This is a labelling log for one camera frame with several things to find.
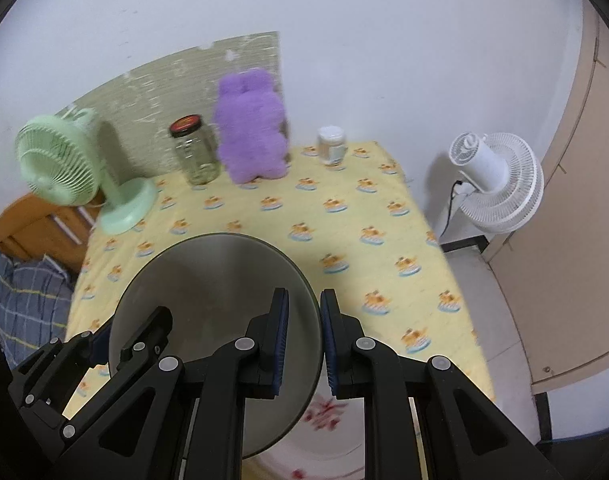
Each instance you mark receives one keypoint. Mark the yellow printed tablecloth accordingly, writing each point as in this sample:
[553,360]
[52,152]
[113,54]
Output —
[334,220]

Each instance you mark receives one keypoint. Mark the white red print plate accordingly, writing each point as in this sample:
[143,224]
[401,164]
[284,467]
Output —
[334,440]

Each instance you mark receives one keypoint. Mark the green patterned wall sheet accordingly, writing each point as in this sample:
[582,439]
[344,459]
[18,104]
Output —
[184,85]

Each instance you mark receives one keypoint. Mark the blue plaid cloth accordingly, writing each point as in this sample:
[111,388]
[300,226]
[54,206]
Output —
[29,300]

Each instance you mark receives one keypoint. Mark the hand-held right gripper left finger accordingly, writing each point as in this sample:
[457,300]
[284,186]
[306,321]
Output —
[280,340]

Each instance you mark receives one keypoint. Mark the white desk fan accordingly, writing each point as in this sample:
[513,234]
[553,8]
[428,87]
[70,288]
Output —
[504,195]

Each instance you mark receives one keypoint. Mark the cotton swab container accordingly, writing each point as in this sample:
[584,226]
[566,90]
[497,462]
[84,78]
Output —
[332,147]

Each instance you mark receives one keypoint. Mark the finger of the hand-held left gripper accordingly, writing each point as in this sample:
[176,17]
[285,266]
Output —
[149,327]
[49,365]

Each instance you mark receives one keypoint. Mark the cream floral bowl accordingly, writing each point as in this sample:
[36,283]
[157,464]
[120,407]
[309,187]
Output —
[209,285]

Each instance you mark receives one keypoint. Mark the wooden chair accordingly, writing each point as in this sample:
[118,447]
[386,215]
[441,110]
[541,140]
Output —
[29,225]

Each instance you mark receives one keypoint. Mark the beige door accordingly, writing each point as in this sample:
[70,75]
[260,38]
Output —
[574,210]

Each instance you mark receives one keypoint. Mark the green desk fan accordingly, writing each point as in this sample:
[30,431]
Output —
[54,160]

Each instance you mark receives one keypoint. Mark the purple plush toy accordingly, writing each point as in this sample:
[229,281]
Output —
[249,130]

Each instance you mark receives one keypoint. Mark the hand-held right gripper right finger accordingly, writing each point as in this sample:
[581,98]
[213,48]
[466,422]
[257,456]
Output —
[328,340]

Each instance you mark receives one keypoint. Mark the glass jar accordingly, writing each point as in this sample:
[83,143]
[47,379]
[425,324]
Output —
[197,160]

